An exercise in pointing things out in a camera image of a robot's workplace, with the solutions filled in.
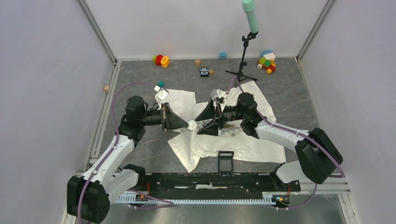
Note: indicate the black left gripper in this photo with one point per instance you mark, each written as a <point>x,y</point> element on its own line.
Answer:
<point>172,121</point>

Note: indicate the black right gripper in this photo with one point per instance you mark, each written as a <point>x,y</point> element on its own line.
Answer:
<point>212,129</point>

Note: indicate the white floral t-shirt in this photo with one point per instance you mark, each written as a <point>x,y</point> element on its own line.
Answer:
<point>189,146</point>

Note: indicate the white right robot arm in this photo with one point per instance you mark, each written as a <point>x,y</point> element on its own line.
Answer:
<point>318,158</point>

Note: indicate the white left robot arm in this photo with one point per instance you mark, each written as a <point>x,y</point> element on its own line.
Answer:
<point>89,196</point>

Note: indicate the black brooch box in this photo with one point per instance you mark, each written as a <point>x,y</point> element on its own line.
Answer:
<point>225,161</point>

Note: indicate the teal small cube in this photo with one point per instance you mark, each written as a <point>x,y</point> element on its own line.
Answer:
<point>161,84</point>

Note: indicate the black blue robot toy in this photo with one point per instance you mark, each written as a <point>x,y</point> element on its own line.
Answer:
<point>204,71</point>

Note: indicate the black tripod stand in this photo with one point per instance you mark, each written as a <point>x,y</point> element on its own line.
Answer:
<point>240,76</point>

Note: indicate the blue round block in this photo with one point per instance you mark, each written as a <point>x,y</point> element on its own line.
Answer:
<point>222,55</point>

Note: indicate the colourful brick toy car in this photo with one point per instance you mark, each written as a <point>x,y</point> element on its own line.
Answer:
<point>267,62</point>

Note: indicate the teal foam microphone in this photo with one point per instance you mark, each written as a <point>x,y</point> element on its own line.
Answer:
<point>249,9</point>

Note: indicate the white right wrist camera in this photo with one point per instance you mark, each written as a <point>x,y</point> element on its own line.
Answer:
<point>219,96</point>

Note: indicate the red yellow green ring toy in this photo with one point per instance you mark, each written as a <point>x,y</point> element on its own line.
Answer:
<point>161,60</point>

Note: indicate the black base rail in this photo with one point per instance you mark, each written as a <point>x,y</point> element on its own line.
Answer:
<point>202,186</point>

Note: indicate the white slotted cable duct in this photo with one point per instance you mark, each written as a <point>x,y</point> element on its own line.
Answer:
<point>130,197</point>

